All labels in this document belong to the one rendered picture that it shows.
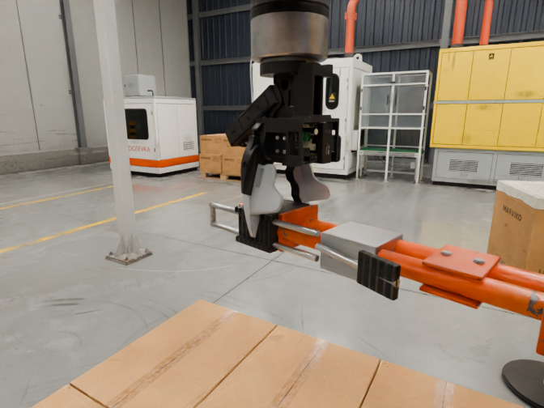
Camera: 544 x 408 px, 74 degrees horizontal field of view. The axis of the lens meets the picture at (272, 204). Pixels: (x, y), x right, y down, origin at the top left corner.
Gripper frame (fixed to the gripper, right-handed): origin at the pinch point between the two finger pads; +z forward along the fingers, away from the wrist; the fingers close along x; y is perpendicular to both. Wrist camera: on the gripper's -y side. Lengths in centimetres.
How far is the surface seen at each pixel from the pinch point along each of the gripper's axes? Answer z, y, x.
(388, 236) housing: -1.4, 15.8, 1.3
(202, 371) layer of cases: 66, -52, 20
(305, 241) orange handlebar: 0.3, 7.4, -2.6
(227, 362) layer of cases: 66, -50, 28
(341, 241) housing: -0.9, 12.3, -2.5
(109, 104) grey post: -23, -295, 94
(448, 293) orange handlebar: 1.3, 23.4, -1.7
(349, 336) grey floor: 120, -73, 139
